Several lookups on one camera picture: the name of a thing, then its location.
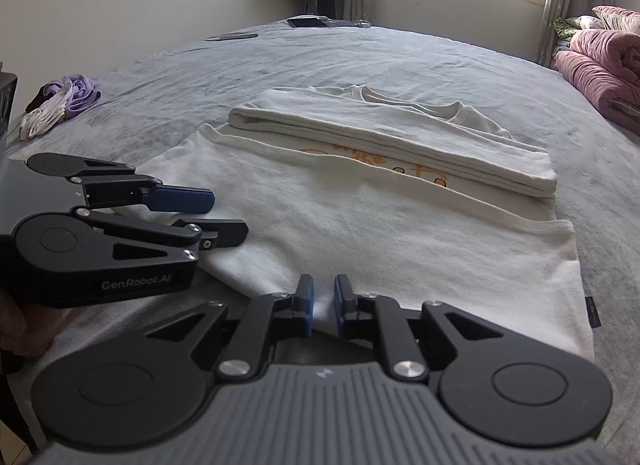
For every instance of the pink pillow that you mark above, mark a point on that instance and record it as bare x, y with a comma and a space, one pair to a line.
620, 17

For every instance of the purple knit sweater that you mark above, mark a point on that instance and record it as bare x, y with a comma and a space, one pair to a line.
82, 95

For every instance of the person's left hand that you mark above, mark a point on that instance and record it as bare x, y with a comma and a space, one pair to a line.
25, 330

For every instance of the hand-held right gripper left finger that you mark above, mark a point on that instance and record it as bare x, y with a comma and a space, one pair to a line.
306, 305

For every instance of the pile of mixed clothes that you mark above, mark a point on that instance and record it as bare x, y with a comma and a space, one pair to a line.
570, 30

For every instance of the black tablet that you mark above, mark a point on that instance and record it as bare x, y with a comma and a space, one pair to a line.
307, 22

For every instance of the black garment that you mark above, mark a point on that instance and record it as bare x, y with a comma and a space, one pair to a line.
34, 101

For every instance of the grey bed sheet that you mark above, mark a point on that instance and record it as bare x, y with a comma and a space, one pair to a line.
250, 65

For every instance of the white t-shirt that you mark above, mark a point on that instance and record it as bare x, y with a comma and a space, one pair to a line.
375, 245

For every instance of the white crumpled garment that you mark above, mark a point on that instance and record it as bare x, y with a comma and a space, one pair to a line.
45, 117

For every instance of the pink quilt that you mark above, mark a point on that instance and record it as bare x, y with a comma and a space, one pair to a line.
600, 75

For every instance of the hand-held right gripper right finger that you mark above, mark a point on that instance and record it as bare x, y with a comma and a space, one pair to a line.
341, 305

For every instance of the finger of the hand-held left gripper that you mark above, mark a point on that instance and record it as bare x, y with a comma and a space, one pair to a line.
180, 200
220, 232

